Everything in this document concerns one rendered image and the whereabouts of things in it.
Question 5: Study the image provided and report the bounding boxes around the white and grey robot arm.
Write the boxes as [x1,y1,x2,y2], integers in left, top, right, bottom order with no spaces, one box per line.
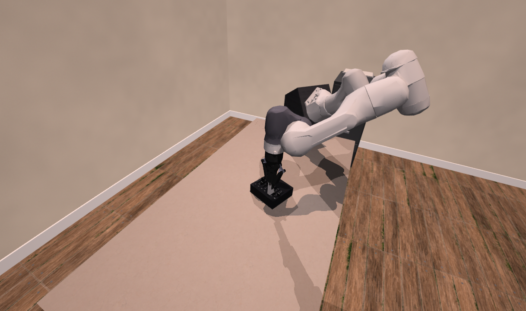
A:
[264,50,430,157]

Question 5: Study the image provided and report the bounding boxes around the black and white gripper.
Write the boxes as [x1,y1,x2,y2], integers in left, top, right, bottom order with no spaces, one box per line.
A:
[261,151,286,195]

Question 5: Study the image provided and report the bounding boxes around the black lighting desk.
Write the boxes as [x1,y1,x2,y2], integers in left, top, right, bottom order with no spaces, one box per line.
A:
[250,176,293,209]

